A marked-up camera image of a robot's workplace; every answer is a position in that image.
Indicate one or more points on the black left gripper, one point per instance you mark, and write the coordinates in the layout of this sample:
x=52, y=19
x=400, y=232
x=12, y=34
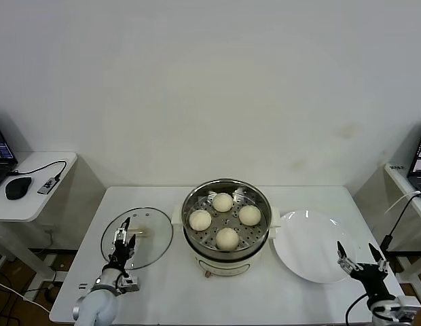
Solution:
x=121, y=254

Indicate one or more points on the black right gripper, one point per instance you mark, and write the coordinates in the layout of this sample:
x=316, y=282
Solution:
x=371, y=282

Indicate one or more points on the round glass pot lid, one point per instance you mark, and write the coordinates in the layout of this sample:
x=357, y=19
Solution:
x=152, y=244

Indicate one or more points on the white steamed baozi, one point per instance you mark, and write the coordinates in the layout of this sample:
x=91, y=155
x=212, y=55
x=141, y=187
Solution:
x=227, y=239
x=223, y=202
x=250, y=215
x=200, y=220

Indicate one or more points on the stainless steel steamer basket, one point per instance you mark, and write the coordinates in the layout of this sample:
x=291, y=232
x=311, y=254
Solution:
x=231, y=222

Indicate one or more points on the white oval plate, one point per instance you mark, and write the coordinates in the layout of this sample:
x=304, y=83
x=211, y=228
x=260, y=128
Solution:
x=309, y=244

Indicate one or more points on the white side table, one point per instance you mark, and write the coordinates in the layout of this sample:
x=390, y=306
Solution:
x=27, y=207
x=395, y=176

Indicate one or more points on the grey usb hub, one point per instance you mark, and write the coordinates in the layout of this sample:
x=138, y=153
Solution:
x=47, y=185

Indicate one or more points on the white label sticker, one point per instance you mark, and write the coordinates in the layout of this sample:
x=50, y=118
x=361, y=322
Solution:
x=397, y=167

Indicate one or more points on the cream electric cooker base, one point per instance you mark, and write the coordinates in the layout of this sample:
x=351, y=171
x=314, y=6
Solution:
x=227, y=265

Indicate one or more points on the black computer mouse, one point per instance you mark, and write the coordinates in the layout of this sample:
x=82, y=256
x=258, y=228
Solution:
x=17, y=187

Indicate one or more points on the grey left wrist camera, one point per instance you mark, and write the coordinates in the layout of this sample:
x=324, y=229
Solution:
x=130, y=284

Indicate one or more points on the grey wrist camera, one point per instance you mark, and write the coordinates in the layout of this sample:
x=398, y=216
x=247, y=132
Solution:
x=409, y=305
x=130, y=284

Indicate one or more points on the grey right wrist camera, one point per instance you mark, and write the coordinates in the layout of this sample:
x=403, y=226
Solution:
x=409, y=305

